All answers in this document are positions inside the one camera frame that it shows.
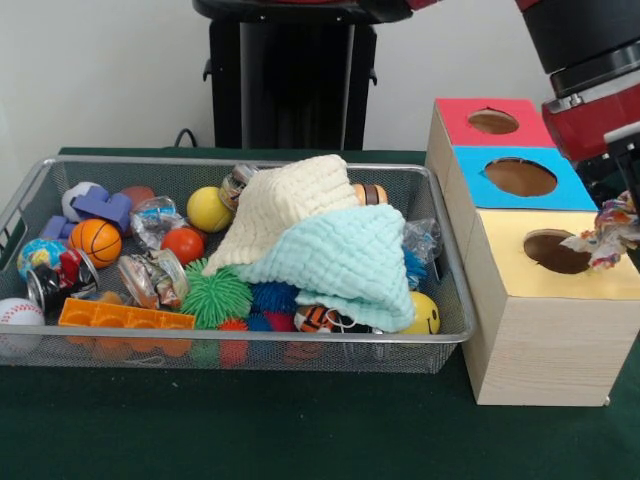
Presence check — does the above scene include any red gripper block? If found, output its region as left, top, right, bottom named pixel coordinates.
left=542, top=82, right=640, bottom=199

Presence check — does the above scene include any multicoloured frayed cloth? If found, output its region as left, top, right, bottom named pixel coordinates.
left=559, top=190, right=640, bottom=274

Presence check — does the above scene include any light blue muslin cloth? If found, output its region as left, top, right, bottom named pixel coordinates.
left=239, top=203, right=416, bottom=334

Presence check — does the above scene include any cream knitted cloth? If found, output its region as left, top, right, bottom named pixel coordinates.
left=202, top=153, right=362, bottom=276

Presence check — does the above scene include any wooden box with three holes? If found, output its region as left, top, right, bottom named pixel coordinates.
left=424, top=97, right=640, bottom=407

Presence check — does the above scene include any yellow smiley ball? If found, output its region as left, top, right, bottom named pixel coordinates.
left=409, top=290, right=442, bottom=336

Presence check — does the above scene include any plain yellow ball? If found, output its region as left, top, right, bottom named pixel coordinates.
left=186, top=186, right=236, bottom=234

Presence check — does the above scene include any green spiky ball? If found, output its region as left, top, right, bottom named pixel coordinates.
left=180, top=257, right=254, bottom=330

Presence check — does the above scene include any red rubber ball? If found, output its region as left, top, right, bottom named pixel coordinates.
left=160, top=227, right=207, bottom=268

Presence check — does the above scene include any orange plastic tray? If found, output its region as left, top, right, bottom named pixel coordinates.
left=57, top=298, right=196, bottom=357

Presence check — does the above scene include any orange basketball toy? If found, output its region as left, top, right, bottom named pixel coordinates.
left=68, top=218, right=124, bottom=270

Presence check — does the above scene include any globe print ball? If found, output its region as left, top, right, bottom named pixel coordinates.
left=17, top=238, right=69, bottom=281

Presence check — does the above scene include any white baseball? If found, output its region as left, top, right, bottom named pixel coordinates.
left=0, top=298, right=46, bottom=354

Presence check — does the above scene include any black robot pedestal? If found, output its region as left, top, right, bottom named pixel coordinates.
left=192, top=0, right=404, bottom=151

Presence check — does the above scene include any wire mesh bin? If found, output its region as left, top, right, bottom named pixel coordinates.
left=0, top=154, right=477, bottom=374

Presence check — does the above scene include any black looped cable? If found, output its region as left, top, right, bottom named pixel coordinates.
left=173, top=127, right=202, bottom=149

